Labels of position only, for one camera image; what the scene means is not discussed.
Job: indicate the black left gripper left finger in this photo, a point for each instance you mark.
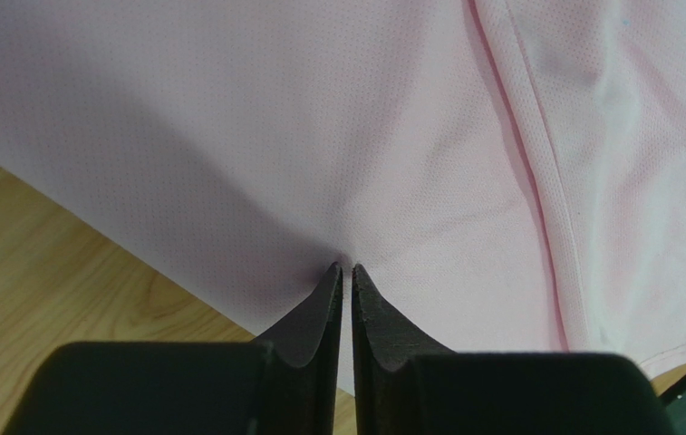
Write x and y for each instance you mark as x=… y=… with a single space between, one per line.
x=281 y=382

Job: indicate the pink t shirt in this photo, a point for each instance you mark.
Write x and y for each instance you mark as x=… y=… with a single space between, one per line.
x=512 y=174

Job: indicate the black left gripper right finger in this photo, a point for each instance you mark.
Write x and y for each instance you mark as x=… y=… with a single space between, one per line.
x=406 y=382

